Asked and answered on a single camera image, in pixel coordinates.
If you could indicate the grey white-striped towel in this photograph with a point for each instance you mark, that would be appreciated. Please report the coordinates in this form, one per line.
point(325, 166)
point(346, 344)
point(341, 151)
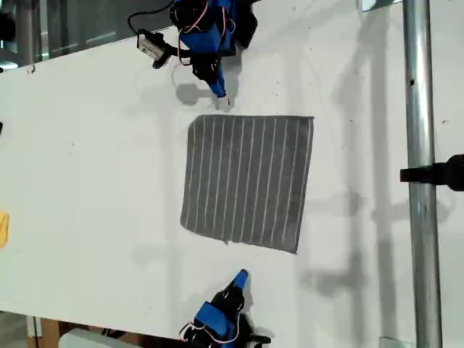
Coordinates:
point(246, 181)

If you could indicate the white box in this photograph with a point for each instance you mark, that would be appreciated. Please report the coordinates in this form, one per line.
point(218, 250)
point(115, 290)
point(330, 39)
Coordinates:
point(83, 340)

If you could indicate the wooden table leg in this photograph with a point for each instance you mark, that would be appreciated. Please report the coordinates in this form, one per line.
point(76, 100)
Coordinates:
point(49, 331)

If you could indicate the round black object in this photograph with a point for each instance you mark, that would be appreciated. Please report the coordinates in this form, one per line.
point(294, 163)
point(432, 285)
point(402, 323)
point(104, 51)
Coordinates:
point(5, 27)

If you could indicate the yellow object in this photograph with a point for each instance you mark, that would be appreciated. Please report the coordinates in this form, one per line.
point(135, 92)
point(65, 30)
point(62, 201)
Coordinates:
point(3, 228)

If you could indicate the black camera stalk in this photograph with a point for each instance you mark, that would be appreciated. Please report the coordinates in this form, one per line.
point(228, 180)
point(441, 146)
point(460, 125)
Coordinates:
point(170, 50)

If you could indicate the steel post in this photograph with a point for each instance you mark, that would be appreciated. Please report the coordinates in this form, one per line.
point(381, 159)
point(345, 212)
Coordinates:
point(420, 108)

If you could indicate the black post clamp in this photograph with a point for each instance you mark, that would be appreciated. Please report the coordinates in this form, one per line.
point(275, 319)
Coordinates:
point(446, 172)

